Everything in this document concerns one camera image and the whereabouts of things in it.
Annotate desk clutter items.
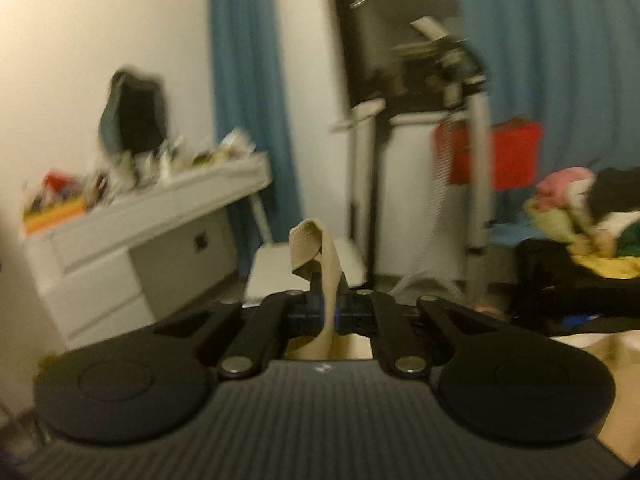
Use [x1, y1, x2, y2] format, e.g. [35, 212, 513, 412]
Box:
[22, 128, 257, 236]

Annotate pastel tie-dye bed sheet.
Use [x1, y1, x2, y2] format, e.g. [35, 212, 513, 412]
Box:
[549, 328, 640, 466]

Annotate silver metal stand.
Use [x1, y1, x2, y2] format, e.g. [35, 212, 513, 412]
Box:
[340, 15, 494, 307]

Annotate white desk with drawers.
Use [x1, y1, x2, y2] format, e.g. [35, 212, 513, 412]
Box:
[23, 153, 272, 349]

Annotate pile of mixed clothes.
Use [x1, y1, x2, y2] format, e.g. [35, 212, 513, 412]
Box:
[513, 167, 639, 318]

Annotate tan printed t-shirt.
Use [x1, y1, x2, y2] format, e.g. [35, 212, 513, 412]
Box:
[285, 219, 373, 361]

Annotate red bag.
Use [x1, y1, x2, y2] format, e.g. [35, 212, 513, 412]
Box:
[449, 117, 544, 192]

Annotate blue curtain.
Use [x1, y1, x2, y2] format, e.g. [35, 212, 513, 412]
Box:
[207, 0, 640, 279]

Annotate white chair seat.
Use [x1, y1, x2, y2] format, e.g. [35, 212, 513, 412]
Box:
[242, 236, 367, 304]

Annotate dark framed desk mirror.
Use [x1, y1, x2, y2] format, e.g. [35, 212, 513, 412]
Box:
[99, 67, 168, 157]

